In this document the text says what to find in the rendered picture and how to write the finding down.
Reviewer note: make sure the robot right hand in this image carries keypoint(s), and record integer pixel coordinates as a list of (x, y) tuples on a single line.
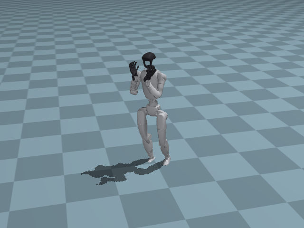
[(133, 69)]

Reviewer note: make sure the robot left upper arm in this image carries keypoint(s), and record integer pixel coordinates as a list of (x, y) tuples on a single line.
[(161, 81)]

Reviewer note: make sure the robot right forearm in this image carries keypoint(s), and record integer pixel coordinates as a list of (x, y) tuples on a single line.
[(134, 83)]

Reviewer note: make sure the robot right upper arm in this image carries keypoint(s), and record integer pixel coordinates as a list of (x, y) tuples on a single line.
[(136, 91)]

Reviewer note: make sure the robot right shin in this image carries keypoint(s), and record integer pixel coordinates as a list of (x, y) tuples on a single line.
[(148, 147)]

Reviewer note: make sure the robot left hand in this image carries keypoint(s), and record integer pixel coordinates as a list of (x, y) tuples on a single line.
[(150, 73)]

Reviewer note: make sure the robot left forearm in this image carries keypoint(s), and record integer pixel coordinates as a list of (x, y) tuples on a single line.
[(151, 89)]

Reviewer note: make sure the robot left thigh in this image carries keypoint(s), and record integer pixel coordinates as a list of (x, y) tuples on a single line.
[(161, 127)]

